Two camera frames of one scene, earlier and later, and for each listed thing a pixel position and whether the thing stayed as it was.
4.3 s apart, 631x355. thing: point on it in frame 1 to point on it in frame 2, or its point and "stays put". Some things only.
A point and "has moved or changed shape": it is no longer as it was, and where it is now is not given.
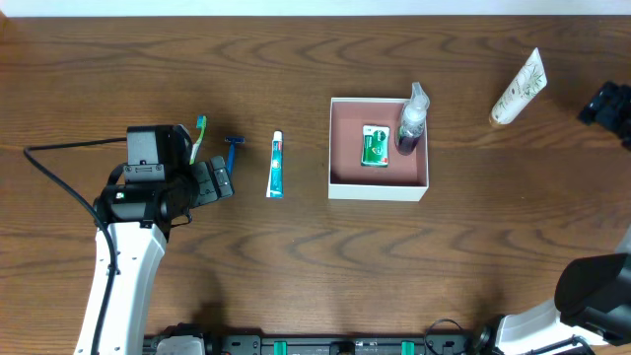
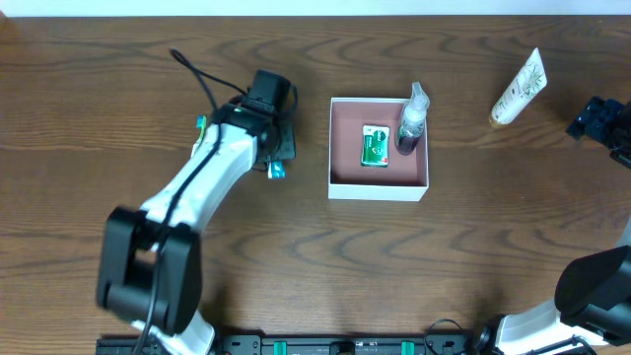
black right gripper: x=606 y=106 to x=593 y=120
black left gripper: x=208 y=182 to x=284 y=143
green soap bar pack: x=376 y=146 stays put
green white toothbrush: x=200 y=124 stays put
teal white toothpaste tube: x=275 y=180 has moved or changed shape
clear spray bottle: x=412 y=121 stays put
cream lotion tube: x=522 y=93 stays put
